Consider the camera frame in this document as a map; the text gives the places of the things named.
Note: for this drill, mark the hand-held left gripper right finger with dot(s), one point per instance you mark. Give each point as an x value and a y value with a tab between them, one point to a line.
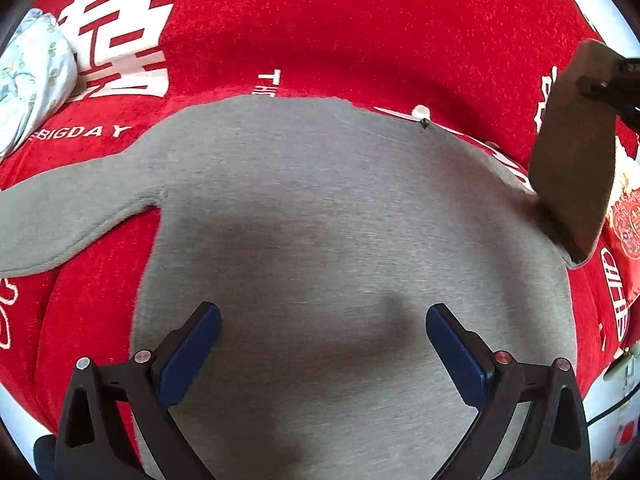
455	355

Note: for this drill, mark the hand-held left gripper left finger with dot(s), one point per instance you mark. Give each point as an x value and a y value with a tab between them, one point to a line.
192	355

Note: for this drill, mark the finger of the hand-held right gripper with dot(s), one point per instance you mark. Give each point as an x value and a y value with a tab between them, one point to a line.
597	88

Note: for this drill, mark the grey sweater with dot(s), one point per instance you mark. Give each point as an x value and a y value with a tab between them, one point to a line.
320	210

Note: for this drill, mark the cream fuzzy object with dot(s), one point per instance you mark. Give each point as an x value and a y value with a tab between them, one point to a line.
624	160

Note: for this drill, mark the red patterned cloth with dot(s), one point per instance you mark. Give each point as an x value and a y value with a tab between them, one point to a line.
625	225

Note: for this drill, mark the pale green plastic object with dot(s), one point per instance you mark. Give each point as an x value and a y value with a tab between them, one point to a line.
622	362

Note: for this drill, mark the dark blue cloth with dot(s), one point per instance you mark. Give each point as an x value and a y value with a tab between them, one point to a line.
45	457

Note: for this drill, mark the red printed blanket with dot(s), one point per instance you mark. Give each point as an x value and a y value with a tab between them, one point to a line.
350	25

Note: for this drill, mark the white floral cloth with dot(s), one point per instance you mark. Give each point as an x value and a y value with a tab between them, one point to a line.
35	75

